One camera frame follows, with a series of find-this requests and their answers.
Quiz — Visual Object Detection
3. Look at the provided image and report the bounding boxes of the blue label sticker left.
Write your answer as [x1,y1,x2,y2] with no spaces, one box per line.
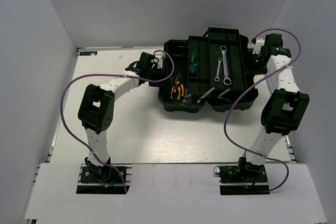
[79,51,98,56]

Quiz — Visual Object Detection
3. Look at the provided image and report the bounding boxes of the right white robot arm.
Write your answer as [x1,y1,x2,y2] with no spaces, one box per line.
[237,34,310,182]

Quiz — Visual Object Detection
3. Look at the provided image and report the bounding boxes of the yellow long-nose pliers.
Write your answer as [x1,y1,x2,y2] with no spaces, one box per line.
[176,81,185,101]

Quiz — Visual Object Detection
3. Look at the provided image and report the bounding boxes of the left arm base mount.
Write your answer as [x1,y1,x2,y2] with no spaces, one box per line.
[76,164,126,195]

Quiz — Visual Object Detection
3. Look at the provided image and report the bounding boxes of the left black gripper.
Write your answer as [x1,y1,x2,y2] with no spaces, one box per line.
[147,65,173,88]

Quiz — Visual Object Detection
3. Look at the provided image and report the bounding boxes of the small silver combination wrench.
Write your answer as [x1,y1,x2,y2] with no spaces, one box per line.
[214,58,223,82]

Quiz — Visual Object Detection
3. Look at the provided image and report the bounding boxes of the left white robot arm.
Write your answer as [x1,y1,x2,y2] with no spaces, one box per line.
[78,50,175,182]

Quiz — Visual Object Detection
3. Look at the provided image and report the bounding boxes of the large silver ratchet wrench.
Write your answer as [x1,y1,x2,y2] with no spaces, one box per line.
[220,46,232,86]

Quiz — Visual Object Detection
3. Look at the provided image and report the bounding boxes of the green stubby screwdriver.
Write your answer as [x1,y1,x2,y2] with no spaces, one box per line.
[190,52,197,64]
[189,63,198,76]

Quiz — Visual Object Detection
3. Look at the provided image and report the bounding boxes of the black plastic toolbox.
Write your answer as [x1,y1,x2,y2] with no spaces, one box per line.
[158,27,256,113]

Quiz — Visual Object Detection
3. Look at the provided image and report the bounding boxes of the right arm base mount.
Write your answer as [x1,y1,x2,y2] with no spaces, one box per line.
[213,164,270,196]

